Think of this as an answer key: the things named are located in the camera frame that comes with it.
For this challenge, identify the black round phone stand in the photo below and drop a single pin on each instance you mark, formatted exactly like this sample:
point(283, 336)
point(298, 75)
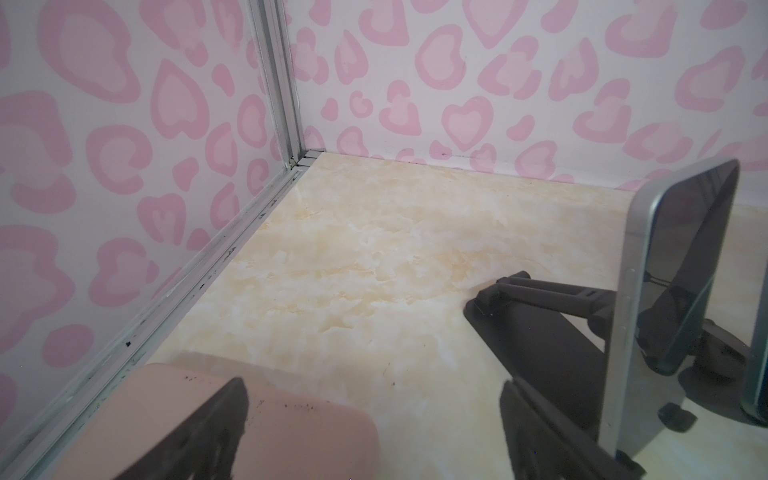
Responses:
point(715, 380)

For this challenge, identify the pink rectangular case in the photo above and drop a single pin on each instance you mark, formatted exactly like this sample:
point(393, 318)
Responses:
point(286, 435)

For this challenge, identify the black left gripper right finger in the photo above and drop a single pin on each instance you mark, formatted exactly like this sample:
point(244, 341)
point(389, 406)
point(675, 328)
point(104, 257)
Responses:
point(543, 443)

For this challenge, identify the silver-edged phone on round stand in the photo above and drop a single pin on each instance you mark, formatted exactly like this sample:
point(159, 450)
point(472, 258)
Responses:
point(754, 393)

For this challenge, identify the silver phone on folding stand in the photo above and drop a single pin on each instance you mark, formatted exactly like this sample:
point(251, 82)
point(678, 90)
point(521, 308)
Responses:
point(673, 239)

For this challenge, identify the black folding phone stand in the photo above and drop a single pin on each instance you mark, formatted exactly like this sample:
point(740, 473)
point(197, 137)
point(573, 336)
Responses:
point(554, 337)

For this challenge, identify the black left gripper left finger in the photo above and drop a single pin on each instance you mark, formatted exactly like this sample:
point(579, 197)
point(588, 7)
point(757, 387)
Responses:
point(204, 445)

